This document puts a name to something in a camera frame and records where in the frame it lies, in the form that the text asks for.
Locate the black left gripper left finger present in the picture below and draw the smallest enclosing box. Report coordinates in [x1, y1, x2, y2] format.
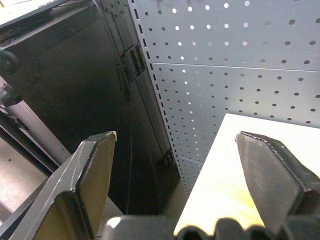
[9, 130, 118, 240]

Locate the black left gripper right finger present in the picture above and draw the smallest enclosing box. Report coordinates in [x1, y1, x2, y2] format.
[235, 130, 320, 235]

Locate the grey perforated metal panel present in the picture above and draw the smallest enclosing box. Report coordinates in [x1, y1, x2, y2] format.
[126, 0, 320, 196]

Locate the black equipment case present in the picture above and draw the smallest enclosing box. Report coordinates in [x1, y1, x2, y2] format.
[0, 0, 181, 216]

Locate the silver aluminium frame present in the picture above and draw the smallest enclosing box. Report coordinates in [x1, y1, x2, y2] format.
[0, 82, 72, 176]

